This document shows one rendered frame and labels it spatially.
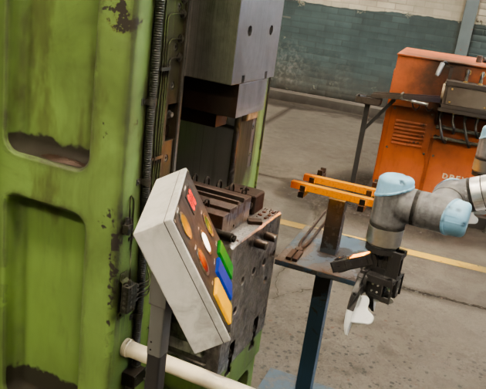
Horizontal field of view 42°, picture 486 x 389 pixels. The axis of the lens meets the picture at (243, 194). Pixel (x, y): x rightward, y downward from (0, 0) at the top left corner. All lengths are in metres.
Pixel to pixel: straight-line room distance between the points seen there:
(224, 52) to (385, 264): 0.69
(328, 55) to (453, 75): 4.40
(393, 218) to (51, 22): 0.98
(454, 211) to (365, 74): 8.07
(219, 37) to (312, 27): 7.77
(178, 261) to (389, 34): 8.22
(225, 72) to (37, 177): 0.57
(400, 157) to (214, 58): 3.73
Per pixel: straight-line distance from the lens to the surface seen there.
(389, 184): 1.31
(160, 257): 1.20
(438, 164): 5.29
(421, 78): 5.21
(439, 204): 1.31
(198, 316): 1.25
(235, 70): 1.69
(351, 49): 9.34
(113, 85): 1.55
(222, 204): 1.89
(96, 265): 1.71
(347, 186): 2.28
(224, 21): 1.68
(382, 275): 1.39
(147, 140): 1.60
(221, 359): 1.99
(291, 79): 9.55
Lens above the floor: 1.63
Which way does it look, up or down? 19 degrees down
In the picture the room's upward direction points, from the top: 8 degrees clockwise
